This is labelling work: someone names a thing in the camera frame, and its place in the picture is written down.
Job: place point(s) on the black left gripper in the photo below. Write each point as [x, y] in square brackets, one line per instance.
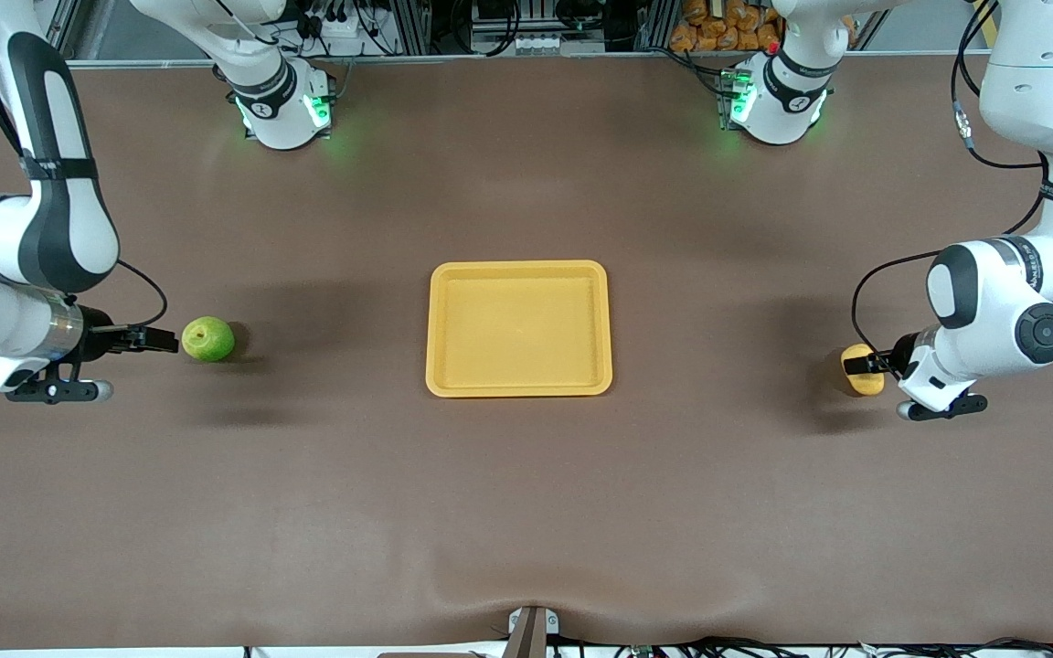
[903, 351]

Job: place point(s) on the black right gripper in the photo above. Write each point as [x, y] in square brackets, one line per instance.
[102, 341]

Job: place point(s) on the yellow potato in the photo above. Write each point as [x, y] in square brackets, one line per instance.
[866, 384]

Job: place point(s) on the green apple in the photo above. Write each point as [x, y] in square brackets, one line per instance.
[208, 340]

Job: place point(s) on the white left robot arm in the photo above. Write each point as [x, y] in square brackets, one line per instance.
[993, 292]

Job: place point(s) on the yellow plastic tray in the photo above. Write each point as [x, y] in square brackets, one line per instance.
[517, 329]

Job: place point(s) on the white power strip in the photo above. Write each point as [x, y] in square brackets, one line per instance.
[344, 41]

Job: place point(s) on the pile of orange toy food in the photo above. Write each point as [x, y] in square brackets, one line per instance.
[709, 27]

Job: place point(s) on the brown table mat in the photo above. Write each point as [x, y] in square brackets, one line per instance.
[526, 503]

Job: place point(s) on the metal table clamp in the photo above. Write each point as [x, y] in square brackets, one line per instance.
[531, 631]

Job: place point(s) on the white connector block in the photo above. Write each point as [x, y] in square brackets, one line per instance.
[526, 43]

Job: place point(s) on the aluminium table edge rail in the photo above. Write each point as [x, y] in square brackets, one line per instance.
[490, 58]

